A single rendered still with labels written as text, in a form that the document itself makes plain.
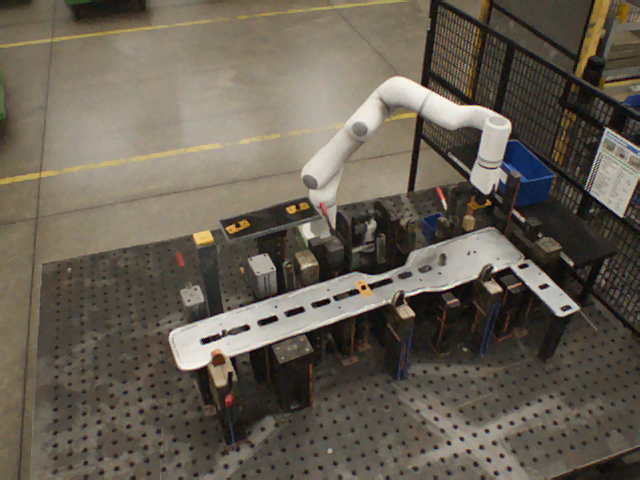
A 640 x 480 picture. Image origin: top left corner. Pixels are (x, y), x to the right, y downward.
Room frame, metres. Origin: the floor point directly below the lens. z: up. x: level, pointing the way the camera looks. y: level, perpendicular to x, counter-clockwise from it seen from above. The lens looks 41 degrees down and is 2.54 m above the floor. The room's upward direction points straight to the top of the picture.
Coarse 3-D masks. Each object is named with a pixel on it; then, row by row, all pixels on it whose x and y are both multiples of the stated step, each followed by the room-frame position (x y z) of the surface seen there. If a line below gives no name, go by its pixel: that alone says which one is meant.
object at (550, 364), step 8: (552, 320) 1.42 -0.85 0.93; (560, 320) 1.39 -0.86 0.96; (568, 320) 1.40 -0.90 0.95; (552, 328) 1.41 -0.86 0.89; (560, 328) 1.40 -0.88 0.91; (544, 336) 1.43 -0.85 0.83; (552, 336) 1.40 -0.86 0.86; (560, 336) 1.41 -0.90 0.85; (544, 344) 1.42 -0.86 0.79; (552, 344) 1.39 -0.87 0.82; (536, 352) 1.45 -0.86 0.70; (544, 352) 1.40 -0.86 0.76; (552, 352) 1.41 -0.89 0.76; (544, 360) 1.39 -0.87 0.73; (552, 360) 1.41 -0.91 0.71; (544, 368) 1.37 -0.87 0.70; (552, 368) 1.37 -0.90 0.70
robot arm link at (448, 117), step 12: (432, 96) 1.79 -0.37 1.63; (420, 108) 1.77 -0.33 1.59; (432, 108) 1.76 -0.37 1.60; (444, 108) 1.75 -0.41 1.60; (456, 108) 1.76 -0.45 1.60; (468, 108) 1.78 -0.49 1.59; (480, 108) 1.80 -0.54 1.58; (432, 120) 1.76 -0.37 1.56; (444, 120) 1.74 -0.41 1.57; (456, 120) 1.73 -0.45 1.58; (468, 120) 1.77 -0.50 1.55; (480, 120) 1.79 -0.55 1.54
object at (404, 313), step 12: (396, 312) 1.36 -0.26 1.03; (408, 312) 1.35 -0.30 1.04; (396, 324) 1.36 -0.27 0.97; (408, 324) 1.33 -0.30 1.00; (396, 336) 1.34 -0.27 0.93; (408, 336) 1.34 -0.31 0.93; (396, 348) 1.34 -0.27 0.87; (408, 348) 1.33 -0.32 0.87; (384, 360) 1.39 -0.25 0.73; (396, 360) 1.33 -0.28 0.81; (396, 372) 1.33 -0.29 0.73
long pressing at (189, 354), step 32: (416, 256) 1.68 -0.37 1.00; (448, 256) 1.69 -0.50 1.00; (480, 256) 1.69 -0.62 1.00; (512, 256) 1.69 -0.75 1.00; (320, 288) 1.51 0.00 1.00; (352, 288) 1.51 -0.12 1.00; (384, 288) 1.51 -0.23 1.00; (416, 288) 1.51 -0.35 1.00; (448, 288) 1.52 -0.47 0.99; (224, 320) 1.35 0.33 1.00; (256, 320) 1.35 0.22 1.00; (288, 320) 1.35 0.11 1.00; (320, 320) 1.35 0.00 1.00; (192, 352) 1.21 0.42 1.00; (224, 352) 1.21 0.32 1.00
